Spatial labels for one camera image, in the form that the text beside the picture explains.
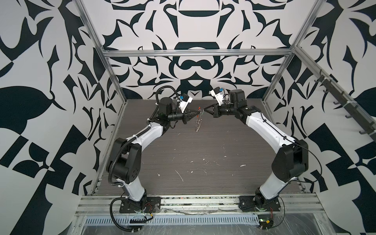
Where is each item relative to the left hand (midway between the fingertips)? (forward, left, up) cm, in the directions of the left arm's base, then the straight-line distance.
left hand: (198, 109), depth 80 cm
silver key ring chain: (-5, 0, -5) cm, 7 cm away
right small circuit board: (-49, -29, -27) cm, 64 cm away
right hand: (+1, -4, +1) cm, 4 cm away
